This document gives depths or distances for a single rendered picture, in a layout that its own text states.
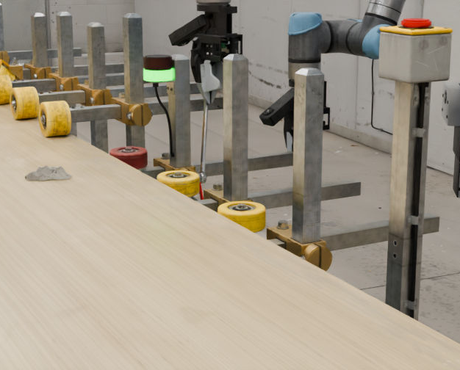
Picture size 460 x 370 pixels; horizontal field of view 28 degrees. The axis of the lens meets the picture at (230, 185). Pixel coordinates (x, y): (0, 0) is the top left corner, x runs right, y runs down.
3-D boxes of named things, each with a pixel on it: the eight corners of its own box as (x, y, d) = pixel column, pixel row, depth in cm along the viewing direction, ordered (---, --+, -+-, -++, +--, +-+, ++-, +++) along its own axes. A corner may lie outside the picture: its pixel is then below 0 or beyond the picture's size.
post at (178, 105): (185, 268, 206) (182, 53, 194) (192, 273, 203) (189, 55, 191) (170, 271, 205) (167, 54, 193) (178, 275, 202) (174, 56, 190)
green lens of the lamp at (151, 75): (165, 76, 195) (164, 66, 194) (177, 80, 190) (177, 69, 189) (139, 78, 192) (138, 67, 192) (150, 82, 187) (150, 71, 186)
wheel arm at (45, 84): (160, 81, 280) (160, 69, 279) (165, 82, 277) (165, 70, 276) (-4, 92, 257) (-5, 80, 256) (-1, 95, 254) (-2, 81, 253)
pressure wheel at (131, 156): (139, 193, 204) (138, 142, 201) (154, 202, 197) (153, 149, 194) (105, 197, 200) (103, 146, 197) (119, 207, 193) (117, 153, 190)
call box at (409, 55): (417, 79, 131) (419, 23, 129) (450, 86, 125) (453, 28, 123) (376, 82, 127) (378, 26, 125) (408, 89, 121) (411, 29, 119)
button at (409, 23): (417, 30, 127) (418, 17, 126) (436, 32, 123) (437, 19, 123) (394, 31, 125) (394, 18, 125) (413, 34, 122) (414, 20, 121)
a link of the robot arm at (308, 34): (331, 13, 207) (299, 14, 204) (331, 62, 210) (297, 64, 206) (314, 11, 214) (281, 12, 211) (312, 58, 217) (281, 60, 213)
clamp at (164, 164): (173, 178, 208) (173, 156, 207) (200, 191, 196) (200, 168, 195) (151, 180, 205) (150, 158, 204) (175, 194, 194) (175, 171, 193)
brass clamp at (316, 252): (292, 249, 166) (292, 222, 165) (335, 272, 155) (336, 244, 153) (262, 255, 163) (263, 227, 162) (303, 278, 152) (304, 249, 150)
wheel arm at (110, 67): (129, 71, 301) (129, 62, 300) (133, 72, 298) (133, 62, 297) (19, 78, 284) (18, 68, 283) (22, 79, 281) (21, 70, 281)
